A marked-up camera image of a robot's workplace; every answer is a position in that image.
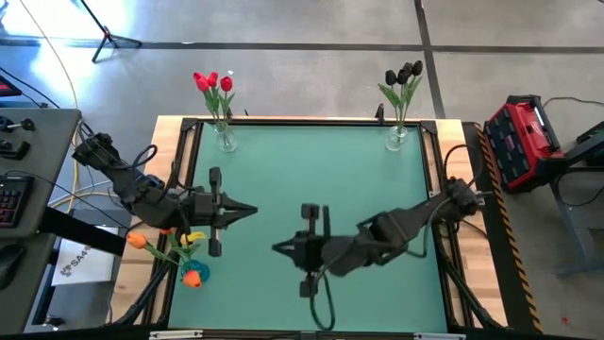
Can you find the white bracket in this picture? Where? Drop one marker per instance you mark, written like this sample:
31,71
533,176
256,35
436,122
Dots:
174,334
439,336

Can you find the black table frame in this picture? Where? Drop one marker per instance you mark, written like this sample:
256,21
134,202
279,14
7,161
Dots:
307,121

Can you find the faceted clear glass vase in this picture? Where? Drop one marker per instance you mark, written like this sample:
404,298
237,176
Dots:
395,141

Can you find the black keyboard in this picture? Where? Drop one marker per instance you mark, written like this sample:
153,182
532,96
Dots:
14,200

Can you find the black diagonal bar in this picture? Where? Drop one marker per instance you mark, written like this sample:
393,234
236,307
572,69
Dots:
80,231

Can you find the red artificial tulip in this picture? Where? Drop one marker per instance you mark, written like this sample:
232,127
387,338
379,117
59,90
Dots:
213,78
202,84
226,83

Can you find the white paper sign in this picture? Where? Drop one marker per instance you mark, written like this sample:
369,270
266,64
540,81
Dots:
89,269

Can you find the small black edge clamp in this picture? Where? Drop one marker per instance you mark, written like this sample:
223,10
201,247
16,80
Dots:
380,114

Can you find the dark screen with red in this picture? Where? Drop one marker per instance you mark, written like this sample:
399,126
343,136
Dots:
7,87

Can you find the black yellow hazard strip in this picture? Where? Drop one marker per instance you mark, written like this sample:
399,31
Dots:
502,212

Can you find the black artificial tulip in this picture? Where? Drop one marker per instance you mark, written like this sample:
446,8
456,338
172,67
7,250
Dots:
390,77
403,75
417,67

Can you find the grey blue cart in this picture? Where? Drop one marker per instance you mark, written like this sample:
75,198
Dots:
573,222

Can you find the black computer mouse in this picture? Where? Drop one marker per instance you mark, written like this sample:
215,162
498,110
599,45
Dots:
9,264

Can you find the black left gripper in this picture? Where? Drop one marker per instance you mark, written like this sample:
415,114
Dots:
207,208

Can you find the round clear glass vase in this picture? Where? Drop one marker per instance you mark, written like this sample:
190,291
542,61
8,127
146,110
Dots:
227,141

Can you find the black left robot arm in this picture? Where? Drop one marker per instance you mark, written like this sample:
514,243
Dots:
141,198

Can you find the grey side desk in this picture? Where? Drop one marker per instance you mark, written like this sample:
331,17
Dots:
42,141

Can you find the black knob clamp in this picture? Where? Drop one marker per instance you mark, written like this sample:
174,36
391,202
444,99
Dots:
26,125

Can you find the small teal vase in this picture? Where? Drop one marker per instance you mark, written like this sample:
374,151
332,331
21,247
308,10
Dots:
200,269

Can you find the red black tool case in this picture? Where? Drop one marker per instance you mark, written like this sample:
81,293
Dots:
519,141

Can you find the green table mat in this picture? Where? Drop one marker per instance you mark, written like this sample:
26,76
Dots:
292,160

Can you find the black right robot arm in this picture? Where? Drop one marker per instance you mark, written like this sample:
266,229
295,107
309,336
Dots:
406,222

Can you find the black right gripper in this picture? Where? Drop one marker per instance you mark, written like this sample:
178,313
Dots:
311,250

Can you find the black tripod stand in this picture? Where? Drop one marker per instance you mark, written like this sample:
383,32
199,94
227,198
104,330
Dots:
107,37

